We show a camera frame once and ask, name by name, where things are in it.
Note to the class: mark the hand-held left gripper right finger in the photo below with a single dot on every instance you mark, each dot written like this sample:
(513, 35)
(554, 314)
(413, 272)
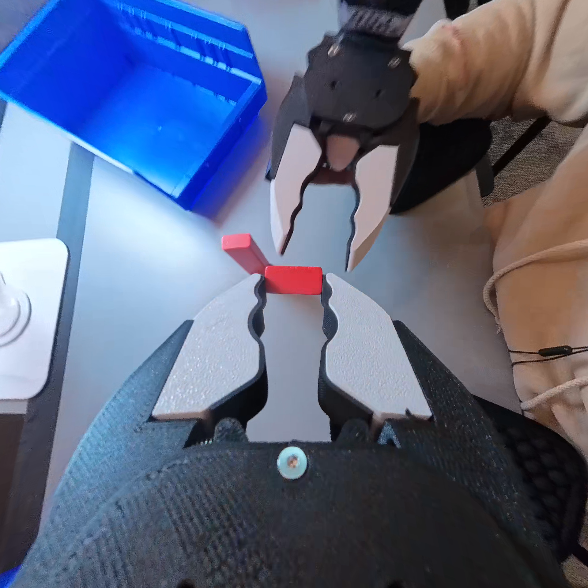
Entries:
(367, 353)

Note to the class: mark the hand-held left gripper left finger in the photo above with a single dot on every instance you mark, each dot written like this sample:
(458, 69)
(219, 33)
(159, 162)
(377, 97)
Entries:
(216, 349)

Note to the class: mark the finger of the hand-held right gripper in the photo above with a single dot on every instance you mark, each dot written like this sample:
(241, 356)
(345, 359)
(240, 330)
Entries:
(289, 183)
(376, 197)

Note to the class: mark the red wooden block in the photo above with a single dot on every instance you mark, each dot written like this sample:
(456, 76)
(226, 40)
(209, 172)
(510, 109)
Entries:
(243, 250)
(294, 280)

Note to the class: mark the person's right forearm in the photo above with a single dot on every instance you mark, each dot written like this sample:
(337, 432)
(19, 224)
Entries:
(505, 59)

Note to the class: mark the person's right hand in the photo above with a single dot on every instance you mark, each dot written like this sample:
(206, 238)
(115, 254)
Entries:
(342, 154)

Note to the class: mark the black chair seat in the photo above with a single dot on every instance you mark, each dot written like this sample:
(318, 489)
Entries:
(445, 156)

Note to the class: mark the person's beige hoodie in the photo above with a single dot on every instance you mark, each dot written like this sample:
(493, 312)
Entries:
(546, 220)

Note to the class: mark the blue plastic bin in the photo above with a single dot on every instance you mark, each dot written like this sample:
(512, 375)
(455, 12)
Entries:
(138, 101)

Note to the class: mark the white sign stand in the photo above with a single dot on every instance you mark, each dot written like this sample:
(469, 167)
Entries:
(27, 321)

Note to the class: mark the black mesh chair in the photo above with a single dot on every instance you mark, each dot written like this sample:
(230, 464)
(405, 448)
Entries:
(537, 482)

